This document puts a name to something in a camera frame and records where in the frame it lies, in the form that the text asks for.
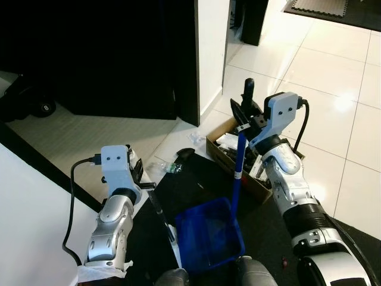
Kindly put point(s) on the grey robot right leg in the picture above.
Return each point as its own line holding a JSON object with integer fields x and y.
{"x": 256, "y": 274}

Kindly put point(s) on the white crumpled paper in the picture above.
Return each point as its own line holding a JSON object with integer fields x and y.
{"x": 225, "y": 140}

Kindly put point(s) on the blue broom stick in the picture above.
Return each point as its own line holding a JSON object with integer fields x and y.
{"x": 238, "y": 179}

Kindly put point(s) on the large black cabinet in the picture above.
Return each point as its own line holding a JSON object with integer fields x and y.
{"x": 89, "y": 47}

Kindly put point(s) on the dark rug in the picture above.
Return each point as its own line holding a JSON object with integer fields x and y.
{"x": 363, "y": 18}

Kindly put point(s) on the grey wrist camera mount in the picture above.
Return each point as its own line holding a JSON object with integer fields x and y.
{"x": 280, "y": 113}
{"x": 116, "y": 164}

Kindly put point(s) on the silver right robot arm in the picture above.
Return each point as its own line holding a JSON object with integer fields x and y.
{"x": 292, "y": 179}

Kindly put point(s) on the black dumbbell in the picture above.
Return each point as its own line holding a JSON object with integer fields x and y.
{"x": 43, "y": 107}

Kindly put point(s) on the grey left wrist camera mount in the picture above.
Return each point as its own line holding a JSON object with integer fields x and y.
{"x": 116, "y": 164}

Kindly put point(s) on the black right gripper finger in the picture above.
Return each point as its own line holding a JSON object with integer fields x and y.
{"x": 249, "y": 94}
{"x": 237, "y": 114}

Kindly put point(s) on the grey robot leg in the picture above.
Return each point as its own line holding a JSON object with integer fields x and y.
{"x": 172, "y": 278}
{"x": 256, "y": 274}

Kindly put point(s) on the tall black speaker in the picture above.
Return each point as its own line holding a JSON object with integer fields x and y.
{"x": 253, "y": 21}

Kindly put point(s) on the black floor mat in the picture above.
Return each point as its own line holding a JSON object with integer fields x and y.
{"x": 202, "y": 179}

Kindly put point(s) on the small black rounded object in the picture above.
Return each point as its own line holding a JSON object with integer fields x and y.
{"x": 186, "y": 154}

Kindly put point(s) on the grey puzzle foam mat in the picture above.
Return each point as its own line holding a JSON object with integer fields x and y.
{"x": 321, "y": 6}

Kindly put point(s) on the crushed clear plastic bottle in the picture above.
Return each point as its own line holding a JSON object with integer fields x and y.
{"x": 172, "y": 168}

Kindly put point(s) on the grey robot left leg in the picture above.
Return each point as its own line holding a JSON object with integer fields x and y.
{"x": 172, "y": 278}

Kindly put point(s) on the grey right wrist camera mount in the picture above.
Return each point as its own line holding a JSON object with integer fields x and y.
{"x": 280, "y": 113}

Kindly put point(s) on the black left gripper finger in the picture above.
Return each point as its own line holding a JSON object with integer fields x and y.
{"x": 130, "y": 154}
{"x": 139, "y": 171}

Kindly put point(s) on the brown cardboard box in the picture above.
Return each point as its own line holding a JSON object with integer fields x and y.
{"x": 250, "y": 186}

